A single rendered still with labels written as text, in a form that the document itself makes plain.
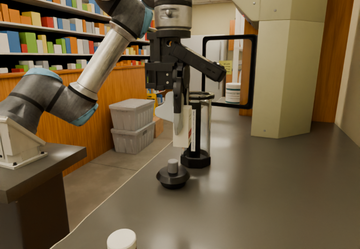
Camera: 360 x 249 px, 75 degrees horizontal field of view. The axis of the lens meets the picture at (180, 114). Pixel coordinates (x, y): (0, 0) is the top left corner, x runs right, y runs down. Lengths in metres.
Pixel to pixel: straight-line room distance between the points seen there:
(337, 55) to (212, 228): 1.12
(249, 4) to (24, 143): 0.94
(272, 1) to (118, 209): 0.88
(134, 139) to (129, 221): 2.66
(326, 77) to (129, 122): 2.36
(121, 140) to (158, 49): 2.84
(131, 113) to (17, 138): 2.31
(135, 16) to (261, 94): 0.58
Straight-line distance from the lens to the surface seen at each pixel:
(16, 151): 0.89
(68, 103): 0.94
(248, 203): 0.61
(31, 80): 0.95
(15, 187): 0.79
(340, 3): 1.45
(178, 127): 0.49
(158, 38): 0.50
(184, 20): 0.48
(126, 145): 3.29
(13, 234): 0.97
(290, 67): 1.05
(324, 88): 1.43
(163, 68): 0.48
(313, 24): 1.14
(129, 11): 0.94
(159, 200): 0.60
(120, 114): 3.18
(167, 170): 0.66
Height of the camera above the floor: 1.27
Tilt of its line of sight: 14 degrees down
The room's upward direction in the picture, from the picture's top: straight up
